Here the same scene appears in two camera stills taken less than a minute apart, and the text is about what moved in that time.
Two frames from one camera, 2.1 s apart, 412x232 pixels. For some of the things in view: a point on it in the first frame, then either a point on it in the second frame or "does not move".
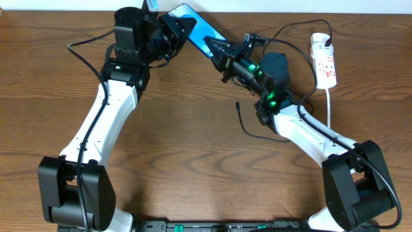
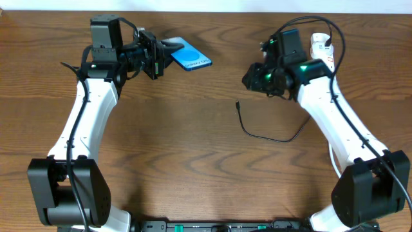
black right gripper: (229, 51) → (253, 82)
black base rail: (280, 225) does not move
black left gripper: (170, 26) → (156, 53)
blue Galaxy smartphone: (201, 28) → (189, 57)
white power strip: (324, 61) does not move
